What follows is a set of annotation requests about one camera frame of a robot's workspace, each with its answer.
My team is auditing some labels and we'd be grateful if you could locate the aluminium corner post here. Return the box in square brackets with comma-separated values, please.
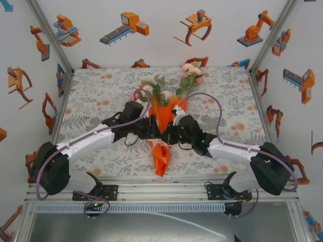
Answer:
[248, 0, 301, 74]
[25, 0, 75, 74]

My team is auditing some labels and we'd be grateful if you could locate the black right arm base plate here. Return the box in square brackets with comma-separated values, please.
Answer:
[206, 183, 253, 202]

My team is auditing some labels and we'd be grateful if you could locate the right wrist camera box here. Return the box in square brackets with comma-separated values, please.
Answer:
[171, 105, 187, 126]

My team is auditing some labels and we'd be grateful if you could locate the circuit board with green light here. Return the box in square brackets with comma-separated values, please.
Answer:
[84, 201, 104, 212]

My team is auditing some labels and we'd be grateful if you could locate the aluminium table frame rail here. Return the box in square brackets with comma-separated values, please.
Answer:
[24, 176, 300, 204]

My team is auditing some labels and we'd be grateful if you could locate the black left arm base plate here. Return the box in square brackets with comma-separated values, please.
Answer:
[72, 185, 119, 202]

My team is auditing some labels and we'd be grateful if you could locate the floral patterned tablecloth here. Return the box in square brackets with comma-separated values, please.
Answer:
[54, 67, 281, 177]

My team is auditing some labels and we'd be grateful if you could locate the orange wrapping paper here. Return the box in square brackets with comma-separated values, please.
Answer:
[147, 94, 189, 178]

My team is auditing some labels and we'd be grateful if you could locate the fake pale teal rose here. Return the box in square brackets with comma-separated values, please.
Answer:
[151, 75, 172, 106]

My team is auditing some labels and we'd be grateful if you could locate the pink and white flower bunch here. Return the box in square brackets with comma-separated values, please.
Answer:
[176, 63, 204, 99]

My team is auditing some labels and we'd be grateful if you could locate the black electronics box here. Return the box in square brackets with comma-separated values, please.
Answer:
[224, 201, 243, 216]

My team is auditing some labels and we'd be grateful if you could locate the aluminium side rail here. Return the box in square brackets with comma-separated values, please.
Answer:
[49, 72, 74, 147]
[248, 70, 286, 182]

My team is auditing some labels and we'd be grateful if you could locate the white slotted cable duct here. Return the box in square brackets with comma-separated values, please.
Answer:
[34, 203, 227, 214]

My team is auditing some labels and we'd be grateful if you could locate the fake white rose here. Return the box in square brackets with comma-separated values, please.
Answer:
[158, 90, 175, 106]

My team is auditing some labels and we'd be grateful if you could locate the thin white tube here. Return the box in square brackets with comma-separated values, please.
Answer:
[148, 211, 228, 239]

